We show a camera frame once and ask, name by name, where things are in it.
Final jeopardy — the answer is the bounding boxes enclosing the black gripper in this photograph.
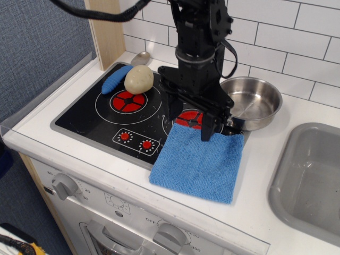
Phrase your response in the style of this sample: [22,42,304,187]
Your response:
[158,59,234,141]

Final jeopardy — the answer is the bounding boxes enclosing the blue microfiber cloth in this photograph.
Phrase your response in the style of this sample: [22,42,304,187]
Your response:
[149,124,244,204]

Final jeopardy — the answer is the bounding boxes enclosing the stainless steel pan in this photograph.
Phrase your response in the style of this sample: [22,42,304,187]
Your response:
[221,76,283,131]

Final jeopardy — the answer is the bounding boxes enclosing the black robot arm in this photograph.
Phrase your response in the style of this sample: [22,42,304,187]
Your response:
[158,1,235,141]

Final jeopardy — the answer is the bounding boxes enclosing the black toy stove top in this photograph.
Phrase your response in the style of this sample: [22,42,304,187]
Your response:
[50,63,203,170]

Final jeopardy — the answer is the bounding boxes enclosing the beige toy potato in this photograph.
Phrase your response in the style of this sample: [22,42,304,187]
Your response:
[124,65,154,95]

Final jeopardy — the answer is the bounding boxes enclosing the silver metal spoon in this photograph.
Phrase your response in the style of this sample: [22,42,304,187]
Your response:
[131,52,150,66]

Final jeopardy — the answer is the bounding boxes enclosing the blue ridged toy piece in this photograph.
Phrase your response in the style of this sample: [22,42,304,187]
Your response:
[101,65,133,95]

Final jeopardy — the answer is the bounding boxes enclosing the right grey oven knob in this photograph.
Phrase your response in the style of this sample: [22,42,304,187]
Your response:
[153,223,186,250]

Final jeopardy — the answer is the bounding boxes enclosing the grey oven knob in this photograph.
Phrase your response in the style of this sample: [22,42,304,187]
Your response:
[153,223,186,250]
[52,173,78,201]

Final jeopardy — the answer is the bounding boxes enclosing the grey sink basin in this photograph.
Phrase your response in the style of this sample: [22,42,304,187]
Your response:
[268,123,339,246]

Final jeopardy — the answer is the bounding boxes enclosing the white toy oven front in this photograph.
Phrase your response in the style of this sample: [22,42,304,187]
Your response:
[32,160,269,254]

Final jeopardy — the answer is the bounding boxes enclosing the left grey oven knob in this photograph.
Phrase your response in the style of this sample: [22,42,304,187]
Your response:
[52,173,78,201]

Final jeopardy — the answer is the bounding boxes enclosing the yellow black object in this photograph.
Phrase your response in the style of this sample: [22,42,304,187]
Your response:
[1,234,46,255]

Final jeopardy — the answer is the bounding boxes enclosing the wooden upright post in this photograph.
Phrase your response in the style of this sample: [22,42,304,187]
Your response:
[84,0,126,71]

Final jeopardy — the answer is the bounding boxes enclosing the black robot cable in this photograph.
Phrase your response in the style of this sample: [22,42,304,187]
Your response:
[50,0,149,23]

